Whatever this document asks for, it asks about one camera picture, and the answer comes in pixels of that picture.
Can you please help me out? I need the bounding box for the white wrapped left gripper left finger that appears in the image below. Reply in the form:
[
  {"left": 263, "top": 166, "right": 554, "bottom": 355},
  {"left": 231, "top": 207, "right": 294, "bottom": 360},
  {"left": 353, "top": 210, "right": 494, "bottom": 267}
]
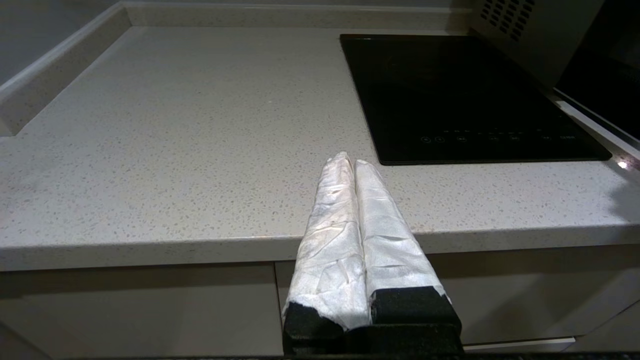
[{"left": 282, "top": 151, "right": 373, "bottom": 342}]

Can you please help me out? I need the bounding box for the grey cabinet drawer front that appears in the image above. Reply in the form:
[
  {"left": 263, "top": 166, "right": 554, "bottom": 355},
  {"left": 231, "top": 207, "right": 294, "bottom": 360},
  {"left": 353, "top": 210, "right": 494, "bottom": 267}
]
[
  {"left": 275, "top": 243, "right": 640, "bottom": 347},
  {"left": 0, "top": 262, "right": 285, "bottom": 360}
]

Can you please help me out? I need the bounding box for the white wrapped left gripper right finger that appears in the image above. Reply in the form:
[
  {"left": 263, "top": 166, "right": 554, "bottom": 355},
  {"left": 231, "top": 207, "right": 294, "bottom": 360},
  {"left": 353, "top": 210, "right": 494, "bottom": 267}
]
[{"left": 354, "top": 159, "right": 463, "bottom": 329}]

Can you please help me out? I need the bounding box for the black induction cooktop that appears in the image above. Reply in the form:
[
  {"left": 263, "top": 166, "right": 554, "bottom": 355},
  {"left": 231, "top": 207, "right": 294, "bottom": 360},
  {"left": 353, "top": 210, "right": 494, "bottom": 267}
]
[{"left": 340, "top": 33, "right": 614, "bottom": 166}]

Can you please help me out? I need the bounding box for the black glass microwave door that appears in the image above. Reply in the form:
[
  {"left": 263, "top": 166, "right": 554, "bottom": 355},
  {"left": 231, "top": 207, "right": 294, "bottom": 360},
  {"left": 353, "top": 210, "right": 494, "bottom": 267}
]
[{"left": 554, "top": 0, "right": 640, "bottom": 158}]

